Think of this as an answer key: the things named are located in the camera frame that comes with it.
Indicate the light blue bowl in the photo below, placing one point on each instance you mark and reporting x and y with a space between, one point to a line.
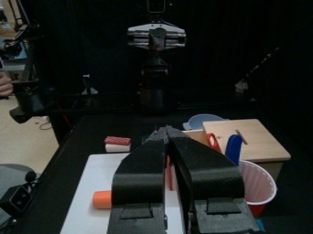
202 120

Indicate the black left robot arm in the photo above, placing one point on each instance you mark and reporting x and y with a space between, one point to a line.
154 91

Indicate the black camera device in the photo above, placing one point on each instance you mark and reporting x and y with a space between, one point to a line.
15 199

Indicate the red and white toy block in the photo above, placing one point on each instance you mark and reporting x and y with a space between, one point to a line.
118 144

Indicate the small wooden peg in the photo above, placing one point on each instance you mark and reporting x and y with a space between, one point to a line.
241 136

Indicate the red cup with white inside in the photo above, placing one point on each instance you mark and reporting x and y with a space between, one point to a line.
258 186

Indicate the small black stand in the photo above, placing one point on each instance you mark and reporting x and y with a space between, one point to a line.
88 87

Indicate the person's hand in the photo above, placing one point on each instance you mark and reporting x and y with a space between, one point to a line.
4 85

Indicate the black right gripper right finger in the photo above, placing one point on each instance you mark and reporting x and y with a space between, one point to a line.
207 176

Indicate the grey chair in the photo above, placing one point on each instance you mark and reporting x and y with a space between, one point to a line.
13 175

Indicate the black clamp on frame post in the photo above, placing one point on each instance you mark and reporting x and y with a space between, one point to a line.
28 105

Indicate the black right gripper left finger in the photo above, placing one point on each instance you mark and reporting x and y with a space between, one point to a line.
138 179

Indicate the white cutting board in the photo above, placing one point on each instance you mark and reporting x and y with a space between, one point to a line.
87 213

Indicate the wooden box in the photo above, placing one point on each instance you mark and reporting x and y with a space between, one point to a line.
261 143

